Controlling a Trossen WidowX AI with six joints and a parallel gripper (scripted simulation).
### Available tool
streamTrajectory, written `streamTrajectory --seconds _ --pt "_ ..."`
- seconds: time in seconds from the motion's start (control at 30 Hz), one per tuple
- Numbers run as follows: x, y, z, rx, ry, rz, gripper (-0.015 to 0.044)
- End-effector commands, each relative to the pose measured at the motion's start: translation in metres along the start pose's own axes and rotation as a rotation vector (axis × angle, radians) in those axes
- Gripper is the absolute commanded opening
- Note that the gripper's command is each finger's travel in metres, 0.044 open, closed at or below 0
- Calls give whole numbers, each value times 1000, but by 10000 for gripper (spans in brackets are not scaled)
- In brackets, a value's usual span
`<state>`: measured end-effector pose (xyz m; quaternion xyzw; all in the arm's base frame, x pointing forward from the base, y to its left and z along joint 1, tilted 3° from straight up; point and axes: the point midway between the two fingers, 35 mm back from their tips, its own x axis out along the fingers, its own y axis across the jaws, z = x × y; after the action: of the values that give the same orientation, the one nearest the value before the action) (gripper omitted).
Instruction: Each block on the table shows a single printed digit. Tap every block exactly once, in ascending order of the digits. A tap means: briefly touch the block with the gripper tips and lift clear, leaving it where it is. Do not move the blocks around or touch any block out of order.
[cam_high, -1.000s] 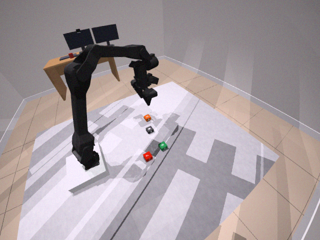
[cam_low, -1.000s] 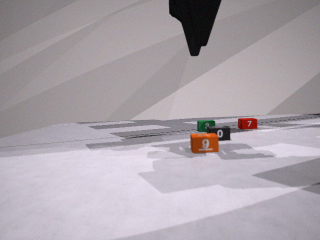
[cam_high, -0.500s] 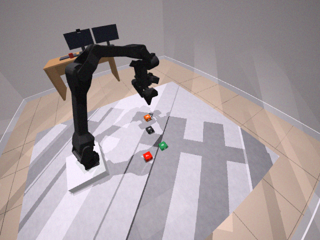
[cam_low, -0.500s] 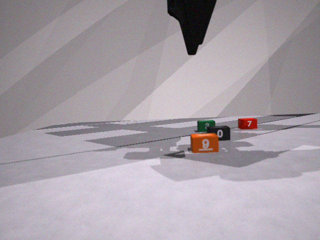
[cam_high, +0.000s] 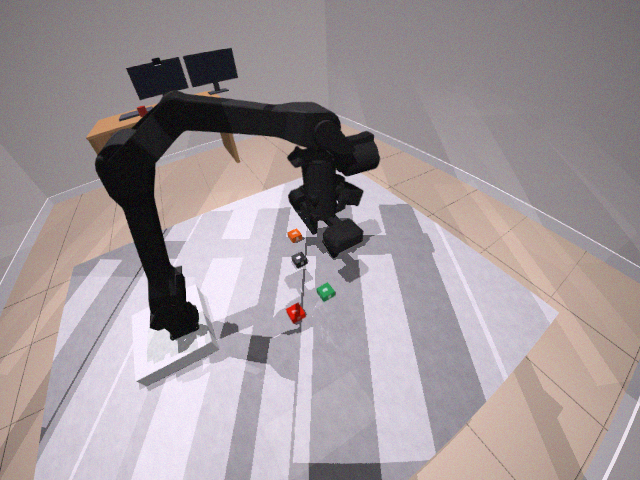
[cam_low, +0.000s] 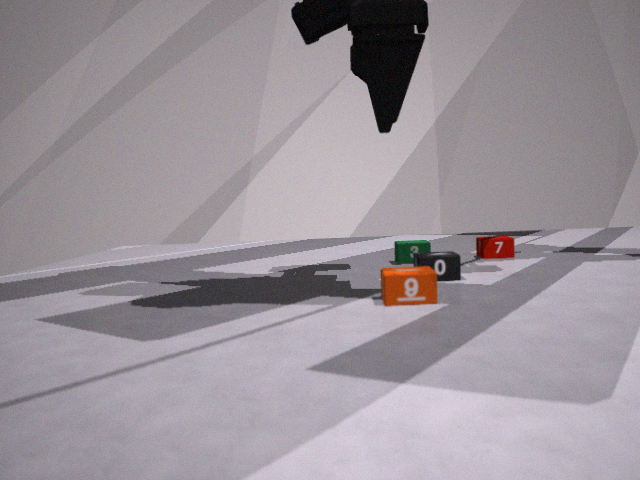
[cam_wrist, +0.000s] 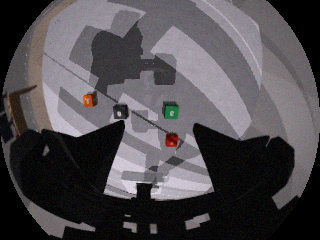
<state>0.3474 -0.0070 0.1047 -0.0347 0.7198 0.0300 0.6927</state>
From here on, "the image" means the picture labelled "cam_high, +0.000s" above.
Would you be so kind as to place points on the orange block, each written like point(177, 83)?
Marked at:
point(294, 235)

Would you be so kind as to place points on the red block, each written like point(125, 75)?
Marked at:
point(295, 312)

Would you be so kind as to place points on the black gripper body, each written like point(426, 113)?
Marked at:
point(322, 205)

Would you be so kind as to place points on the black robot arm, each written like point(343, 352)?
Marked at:
point(126, 167)

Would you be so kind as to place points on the green block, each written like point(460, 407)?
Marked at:
point(325, 292)

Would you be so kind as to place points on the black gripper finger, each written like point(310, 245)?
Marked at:
point(311, 225)
point(331, 253)

